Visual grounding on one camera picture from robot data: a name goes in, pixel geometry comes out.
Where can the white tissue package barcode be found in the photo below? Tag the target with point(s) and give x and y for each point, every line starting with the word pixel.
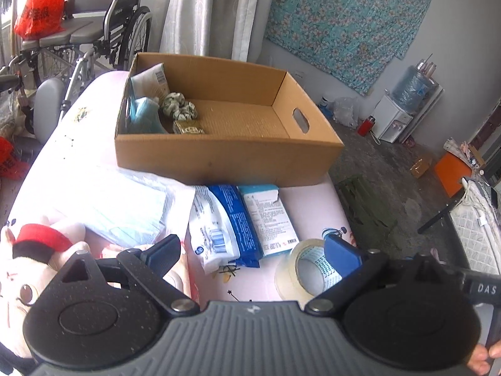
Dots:
pixel 151 83

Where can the grey wheelchair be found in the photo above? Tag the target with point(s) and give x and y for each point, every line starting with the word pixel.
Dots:
pixel 49 73

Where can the blue water bottle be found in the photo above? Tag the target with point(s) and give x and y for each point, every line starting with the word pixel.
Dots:
pixel 410 91

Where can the brown cardboard box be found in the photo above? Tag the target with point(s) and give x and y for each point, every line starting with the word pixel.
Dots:
pixel 260 126

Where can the teal floral wall cloth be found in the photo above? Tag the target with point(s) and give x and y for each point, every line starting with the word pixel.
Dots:
pixel 352 40

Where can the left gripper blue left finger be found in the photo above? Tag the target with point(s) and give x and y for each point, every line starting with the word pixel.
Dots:
pixel 163 255

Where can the light blue wipes pack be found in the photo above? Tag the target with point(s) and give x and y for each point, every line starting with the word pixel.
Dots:
pixel 269 218

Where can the white quilted cushion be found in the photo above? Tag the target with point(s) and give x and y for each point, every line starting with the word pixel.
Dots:
pixel 476 221

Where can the orange box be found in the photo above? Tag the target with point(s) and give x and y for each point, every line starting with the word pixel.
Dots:
pixel 450 170

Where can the blue white wipes pack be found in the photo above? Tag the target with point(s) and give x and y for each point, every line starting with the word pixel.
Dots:
pixel 221 230

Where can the teal cleaning cloth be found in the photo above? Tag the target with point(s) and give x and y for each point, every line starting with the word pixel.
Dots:
pixel 144 116

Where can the clear tape roll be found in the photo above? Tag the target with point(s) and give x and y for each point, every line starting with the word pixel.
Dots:
pixel 305 273

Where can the red plastic bag on floor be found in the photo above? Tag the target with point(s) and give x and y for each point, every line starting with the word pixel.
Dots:
pixel 10 166

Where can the green fabric scrunchie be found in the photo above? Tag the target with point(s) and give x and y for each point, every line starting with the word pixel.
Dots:
pixel 177 108

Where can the red plastic bag on wheelchair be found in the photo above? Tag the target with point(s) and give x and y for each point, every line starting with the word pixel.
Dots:
pixel 40 18

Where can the white water dispenser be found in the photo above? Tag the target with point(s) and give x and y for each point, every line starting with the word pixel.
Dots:
pixel 389 120

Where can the gold tissue pack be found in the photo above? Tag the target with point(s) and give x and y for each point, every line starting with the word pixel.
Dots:
pixel 188 127

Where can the blue face mask pack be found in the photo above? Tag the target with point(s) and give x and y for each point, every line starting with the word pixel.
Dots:
pixel 134 208

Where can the right hand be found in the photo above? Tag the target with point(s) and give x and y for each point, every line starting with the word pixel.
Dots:
pixel 480 357

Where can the red thermos flask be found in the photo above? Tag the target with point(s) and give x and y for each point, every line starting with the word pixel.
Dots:
pixel 366 126

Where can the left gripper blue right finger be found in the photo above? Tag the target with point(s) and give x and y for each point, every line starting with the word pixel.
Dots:
pixel 342 256

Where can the small cardboard box on floor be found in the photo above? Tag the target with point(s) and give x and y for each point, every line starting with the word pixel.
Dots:
pixel 420 167

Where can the grey curtain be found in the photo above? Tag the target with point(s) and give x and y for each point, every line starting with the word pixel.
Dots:
pixel 228 29

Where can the pink plush doll red hat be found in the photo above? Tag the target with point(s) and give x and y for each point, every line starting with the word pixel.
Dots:
pixel 29 261

